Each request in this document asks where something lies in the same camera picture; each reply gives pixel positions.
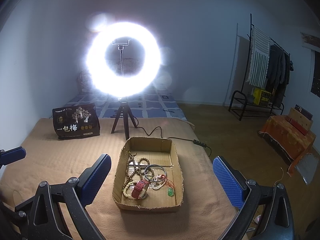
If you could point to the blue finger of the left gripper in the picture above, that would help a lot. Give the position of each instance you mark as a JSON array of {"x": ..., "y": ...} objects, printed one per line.
[{"x": 12, "y": 155}]

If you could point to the white ring light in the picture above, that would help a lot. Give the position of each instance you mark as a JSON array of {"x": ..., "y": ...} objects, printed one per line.
[{"x": 123, "y": 59}]

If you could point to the black low metal rack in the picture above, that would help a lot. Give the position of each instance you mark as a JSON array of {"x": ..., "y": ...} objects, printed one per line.
[{"x": 242, "y": 107}]

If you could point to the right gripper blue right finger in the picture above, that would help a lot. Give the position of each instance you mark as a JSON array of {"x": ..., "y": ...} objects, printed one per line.
[{"x": 231, "y": 180}]

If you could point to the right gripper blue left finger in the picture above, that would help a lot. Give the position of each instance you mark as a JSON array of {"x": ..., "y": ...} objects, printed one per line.
[{"x": 92, "y": 178}]

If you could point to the striped hanging towel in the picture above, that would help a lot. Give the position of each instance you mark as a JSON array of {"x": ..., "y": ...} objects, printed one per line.
[{"x": 259, "y": 58}]

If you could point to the yellow box on rack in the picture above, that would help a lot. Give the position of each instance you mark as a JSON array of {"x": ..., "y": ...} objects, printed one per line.
[{"x": 261, "y": 97}]

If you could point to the orange cloth covered box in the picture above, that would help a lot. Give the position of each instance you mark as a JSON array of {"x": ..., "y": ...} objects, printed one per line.
[{"x": 292, "y": 133}]

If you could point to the black tripod stand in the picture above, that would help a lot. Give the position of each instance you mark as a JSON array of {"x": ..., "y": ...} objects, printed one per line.
[{"x": 124, "y": 110}]

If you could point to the brown cardboard box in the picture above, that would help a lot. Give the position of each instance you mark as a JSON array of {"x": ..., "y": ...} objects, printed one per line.
[{"x": 155, "y": 160}]

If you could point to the red strap wristwatch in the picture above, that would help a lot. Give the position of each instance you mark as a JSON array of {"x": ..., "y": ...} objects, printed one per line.
[{"x": 140, "y": 189}]

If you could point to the black clothes rack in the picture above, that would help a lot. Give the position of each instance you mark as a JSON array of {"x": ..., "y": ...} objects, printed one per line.
[{"x": 245, "y": 86}]

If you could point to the dark hanging clothes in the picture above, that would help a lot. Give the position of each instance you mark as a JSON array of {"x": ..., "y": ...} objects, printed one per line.
[{"x": 278, "y": 74}]

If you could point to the black gold snack bag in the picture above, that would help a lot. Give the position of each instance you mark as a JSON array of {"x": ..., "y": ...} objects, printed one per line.
[{"x": 76, "y": 122}]

